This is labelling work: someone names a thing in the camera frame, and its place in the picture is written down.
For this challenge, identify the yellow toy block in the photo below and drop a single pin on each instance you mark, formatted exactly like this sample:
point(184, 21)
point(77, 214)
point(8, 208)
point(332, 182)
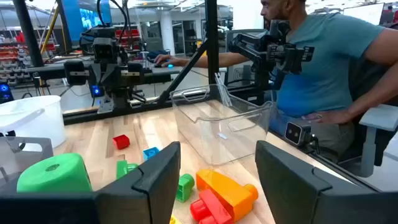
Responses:
point(174, 220)

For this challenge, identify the shelf with red bins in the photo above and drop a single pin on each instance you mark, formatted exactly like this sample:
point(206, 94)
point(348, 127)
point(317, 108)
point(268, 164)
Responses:
point(9, 51)

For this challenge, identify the person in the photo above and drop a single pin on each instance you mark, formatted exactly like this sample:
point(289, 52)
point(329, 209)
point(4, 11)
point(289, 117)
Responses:
point(326, 62)

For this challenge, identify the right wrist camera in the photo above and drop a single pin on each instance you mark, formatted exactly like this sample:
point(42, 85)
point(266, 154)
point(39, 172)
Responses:
point(105, 49)

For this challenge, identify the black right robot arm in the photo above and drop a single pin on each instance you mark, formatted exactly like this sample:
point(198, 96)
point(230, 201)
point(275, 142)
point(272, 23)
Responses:
point(105, 32)

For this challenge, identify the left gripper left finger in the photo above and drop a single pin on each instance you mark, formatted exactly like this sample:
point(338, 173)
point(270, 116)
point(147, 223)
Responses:
point(149, 193)

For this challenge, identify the small red toy cube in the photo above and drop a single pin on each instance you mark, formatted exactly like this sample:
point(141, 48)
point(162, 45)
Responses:
point(121, 142)

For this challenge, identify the dark desk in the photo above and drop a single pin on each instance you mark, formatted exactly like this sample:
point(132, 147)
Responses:
point(168, 71)

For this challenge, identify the blue toy block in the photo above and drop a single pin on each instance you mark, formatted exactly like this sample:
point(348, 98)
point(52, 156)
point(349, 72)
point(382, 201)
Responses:
point(151, 153)

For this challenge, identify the green toy block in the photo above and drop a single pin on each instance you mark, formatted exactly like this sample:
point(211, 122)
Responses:
point(185, 188)
point(122, 169)

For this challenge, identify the red studded toy block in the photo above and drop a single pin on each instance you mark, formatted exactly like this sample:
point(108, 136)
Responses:
point(211, 208)

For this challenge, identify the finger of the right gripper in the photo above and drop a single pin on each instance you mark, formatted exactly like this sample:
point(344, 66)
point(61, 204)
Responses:
point(76, 73)
point(136, 73)

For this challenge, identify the large blue display screen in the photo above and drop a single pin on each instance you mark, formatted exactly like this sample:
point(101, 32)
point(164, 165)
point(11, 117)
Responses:
point(73, 18)

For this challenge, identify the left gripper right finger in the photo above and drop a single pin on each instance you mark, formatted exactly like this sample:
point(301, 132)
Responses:
point(289, 193)

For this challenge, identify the long orange toy block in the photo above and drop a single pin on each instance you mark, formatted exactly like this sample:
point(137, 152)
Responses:
point(227, 193)

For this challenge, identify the small grey depth camera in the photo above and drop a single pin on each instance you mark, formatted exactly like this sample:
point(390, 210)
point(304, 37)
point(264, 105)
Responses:
point(293, 133)

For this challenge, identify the black computer mouse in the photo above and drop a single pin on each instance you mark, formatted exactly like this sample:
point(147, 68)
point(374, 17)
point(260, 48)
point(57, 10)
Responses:
point(163, 65)

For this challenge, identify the clear plastic bin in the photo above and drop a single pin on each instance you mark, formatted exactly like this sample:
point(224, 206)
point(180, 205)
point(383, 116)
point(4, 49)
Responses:
point(217, 137)

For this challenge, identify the office chair grey armrest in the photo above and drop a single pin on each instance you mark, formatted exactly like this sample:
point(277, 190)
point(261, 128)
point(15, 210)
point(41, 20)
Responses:
point(379, 116)

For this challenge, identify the grey translucent bin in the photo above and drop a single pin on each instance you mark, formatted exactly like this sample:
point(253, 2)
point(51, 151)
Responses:
point(34, 146)

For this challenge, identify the green foam dice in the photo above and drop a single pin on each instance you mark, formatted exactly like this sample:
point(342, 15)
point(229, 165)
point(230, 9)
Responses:
point(56, 177)

